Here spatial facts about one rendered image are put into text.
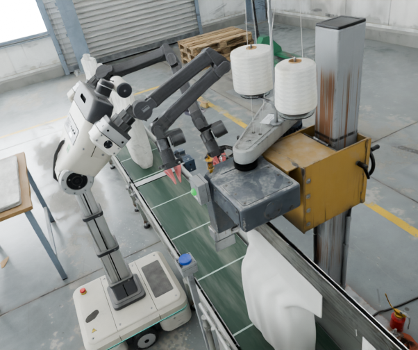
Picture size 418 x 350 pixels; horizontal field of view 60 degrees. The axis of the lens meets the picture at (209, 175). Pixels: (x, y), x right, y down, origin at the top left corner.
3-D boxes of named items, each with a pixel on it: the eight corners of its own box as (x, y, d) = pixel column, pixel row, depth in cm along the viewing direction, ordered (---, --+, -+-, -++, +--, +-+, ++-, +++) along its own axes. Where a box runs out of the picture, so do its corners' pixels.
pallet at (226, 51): (180, 55, 719) (178, 48, 711) (232, 39, 756) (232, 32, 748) (198, 64, 653) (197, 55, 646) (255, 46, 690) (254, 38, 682)
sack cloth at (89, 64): (95, 110, 475) (76, 55, 436) (109, 105, 482) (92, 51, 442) (104, 121, 439) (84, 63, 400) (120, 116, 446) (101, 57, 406)
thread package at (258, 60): (226, 91, 150) (221, 48, 140) (260, 79, 155) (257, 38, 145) (248, 102, 137) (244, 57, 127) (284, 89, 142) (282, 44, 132)
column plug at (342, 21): (314, 26, 124) (314, 23, 123) (341, 17, 128) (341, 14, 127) (339, 30, 115) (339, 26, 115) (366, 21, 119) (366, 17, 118)
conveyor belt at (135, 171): (88, 114, 490) (86, 108, 486) (116, 105, 502) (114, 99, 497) (137, 192, 319) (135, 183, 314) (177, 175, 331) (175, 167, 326)
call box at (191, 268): (176, 267, 173) (174, 259, 169) (191, 260, 175) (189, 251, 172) (183, 278, 166) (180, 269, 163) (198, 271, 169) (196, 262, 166)
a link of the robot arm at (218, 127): (198, 126, 178) (194, 120, 170) (219, 115, 177) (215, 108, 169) (208, 146, 175) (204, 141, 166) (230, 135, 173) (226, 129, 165)
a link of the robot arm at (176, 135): (149, 124, 156) (152, 127, 148) (174, 114, 158) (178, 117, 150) (159, 149, 161) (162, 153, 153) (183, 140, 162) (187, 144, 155)
